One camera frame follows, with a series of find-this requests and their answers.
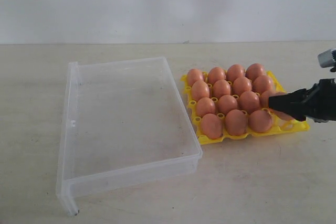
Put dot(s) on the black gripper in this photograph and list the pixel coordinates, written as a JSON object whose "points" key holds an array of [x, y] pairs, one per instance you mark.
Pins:
{"points": [[317, 103]]}

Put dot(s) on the brown egg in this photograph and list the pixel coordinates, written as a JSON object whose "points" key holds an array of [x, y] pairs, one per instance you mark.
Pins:
{"points": [[279, 114], [215, 74], [249, 102], [264, 98], [240, 85], [205, 106], [234, 72], [227, 103], [263, 83], [194, 75], [221, 88], [260, 121], [199, 90], [254, 71], [236, 122], [211, 126]]}

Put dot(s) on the yellow plastic egg tray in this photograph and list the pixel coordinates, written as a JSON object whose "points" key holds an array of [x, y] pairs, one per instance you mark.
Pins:
{"points": [[279, 126]]}

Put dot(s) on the clear plastic storage box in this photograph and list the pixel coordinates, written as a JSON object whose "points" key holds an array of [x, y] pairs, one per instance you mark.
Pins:
{"points": [[124, 123]]}

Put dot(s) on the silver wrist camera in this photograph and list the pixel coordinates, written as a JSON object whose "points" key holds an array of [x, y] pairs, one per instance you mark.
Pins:
{"points": [[327, 59]]}

